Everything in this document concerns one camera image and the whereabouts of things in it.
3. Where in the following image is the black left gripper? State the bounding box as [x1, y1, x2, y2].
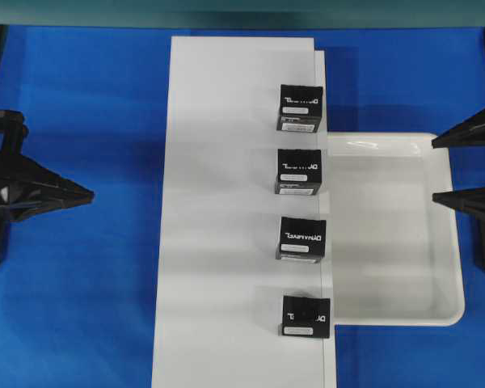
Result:
[0, 110, 94, 222]

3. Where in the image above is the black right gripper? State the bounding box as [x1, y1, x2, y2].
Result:
[432, 109, 485, 272]

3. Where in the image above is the white plastic tray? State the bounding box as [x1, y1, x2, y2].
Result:
[327, 133, 465, 327]

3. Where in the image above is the black dynamixel box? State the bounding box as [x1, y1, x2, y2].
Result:
[277, 84, 323, 133]
[276, 217, 327, 264]
[280, 295, 331, 339]
[275, 149, 323, 196]

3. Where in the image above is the black Dynamixel box farthest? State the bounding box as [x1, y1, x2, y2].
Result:
[277, 84, 323, 133]

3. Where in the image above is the white base board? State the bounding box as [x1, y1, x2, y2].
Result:
[152, 36, 336, 387]

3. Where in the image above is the black Dynamixel box nearest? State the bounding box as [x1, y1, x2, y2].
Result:
[280, 295, 331, 339]

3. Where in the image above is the teal backdrop panel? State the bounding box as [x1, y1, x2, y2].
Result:
[0, 0, 485, 29]

